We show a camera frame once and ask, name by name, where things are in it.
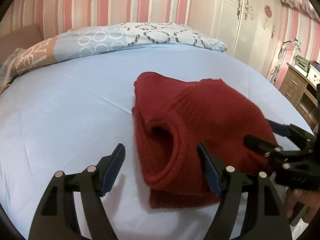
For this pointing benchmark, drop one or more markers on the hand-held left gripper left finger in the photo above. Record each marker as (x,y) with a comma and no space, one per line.
(113,170)

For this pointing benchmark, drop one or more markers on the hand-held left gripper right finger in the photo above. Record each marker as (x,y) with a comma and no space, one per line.
(211,172)

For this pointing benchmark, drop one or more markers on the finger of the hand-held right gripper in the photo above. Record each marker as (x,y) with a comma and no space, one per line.
(278,128)
(255,141)

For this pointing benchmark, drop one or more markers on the pinkish brown headboard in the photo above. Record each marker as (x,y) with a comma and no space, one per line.
(22,35)

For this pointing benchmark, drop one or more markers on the white box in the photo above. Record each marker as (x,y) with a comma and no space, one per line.
(315,73)

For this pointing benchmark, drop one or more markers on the white wardrobe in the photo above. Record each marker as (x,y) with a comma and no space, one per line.
(220,25)

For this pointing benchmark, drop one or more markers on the pink curtain valance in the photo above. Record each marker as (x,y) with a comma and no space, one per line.
(302,0)

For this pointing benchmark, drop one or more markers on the patterned blue pillow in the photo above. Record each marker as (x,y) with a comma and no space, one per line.
(100,40)

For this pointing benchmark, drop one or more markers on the red knit sweater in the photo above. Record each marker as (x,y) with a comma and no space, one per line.
(200,110)

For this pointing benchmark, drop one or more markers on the light blue bed sheet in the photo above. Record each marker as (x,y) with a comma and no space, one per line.
(62,110)

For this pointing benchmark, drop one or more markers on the person's right hand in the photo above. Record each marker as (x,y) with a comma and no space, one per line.
(297,205)

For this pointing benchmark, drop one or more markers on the grey green box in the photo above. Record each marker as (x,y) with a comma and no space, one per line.
(302,62)

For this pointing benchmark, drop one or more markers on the wooden desk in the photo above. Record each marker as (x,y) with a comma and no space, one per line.
(292,85)

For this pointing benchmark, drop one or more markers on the white desk lamp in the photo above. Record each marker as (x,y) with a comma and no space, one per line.
(296,43)

